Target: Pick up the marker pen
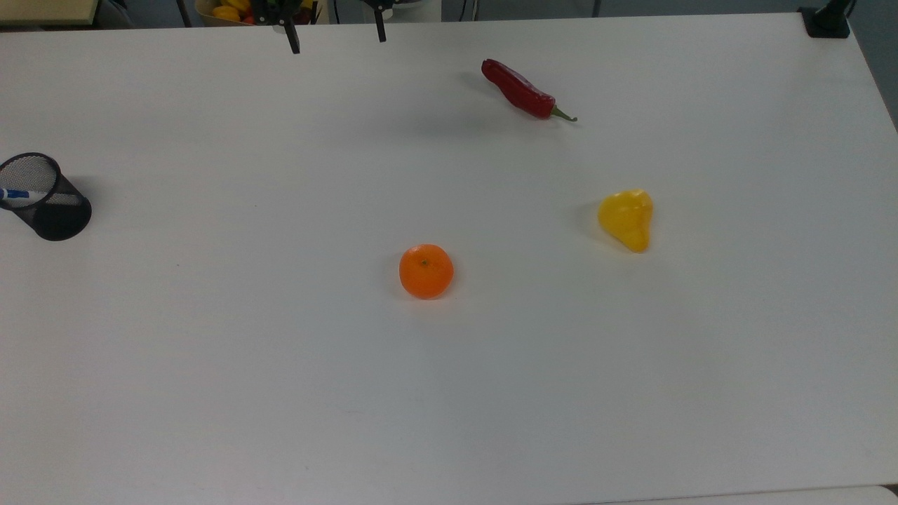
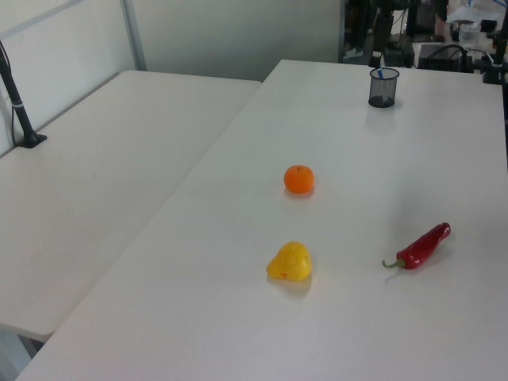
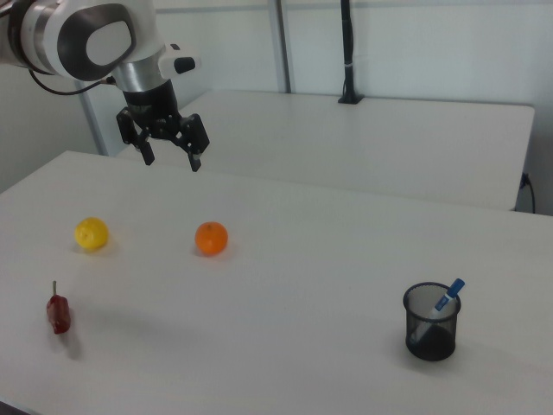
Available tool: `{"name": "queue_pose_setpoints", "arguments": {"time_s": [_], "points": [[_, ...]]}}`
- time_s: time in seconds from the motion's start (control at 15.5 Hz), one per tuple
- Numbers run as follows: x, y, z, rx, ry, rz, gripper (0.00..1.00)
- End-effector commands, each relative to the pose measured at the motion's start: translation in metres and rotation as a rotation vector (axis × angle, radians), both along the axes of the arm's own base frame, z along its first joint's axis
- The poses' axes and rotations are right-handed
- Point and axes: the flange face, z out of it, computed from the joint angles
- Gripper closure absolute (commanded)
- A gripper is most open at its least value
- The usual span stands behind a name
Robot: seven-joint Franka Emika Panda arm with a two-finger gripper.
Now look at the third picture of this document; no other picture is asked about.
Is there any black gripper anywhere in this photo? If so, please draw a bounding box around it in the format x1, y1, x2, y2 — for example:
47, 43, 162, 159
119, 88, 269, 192
116, 81, 212, 173

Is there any white marker pen blue cap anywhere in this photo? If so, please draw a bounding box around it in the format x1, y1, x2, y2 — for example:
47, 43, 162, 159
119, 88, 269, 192
410, 278, 467, 345

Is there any black mesh pen cup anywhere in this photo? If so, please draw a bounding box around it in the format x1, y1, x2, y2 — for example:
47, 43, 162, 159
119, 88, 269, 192
403, 282, 462, 361

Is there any orange mandarin fruit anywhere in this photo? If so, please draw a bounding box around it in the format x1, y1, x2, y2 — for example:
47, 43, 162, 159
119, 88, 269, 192
194, 221, 229, 257

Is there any white side table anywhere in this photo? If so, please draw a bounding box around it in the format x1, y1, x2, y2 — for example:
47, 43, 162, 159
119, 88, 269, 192
115, 89, 537, 213

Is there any red chili pepper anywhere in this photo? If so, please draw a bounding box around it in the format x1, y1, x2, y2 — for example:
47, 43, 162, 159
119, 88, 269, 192
46, 280, 72, 335

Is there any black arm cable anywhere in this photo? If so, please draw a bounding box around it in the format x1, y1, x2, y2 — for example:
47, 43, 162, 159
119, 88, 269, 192
27, 68, 118, 96

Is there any grey aluminium frame post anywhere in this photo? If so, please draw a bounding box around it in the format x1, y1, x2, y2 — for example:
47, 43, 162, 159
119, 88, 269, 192
266, 0, 296, 94

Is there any black camera pole with base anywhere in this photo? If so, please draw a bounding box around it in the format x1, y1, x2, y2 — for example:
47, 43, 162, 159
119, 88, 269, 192
337, 0, 366, 105

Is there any dark cable with blue plug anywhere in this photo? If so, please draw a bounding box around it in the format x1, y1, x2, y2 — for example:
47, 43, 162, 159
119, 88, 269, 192
520, 171, 537, 214

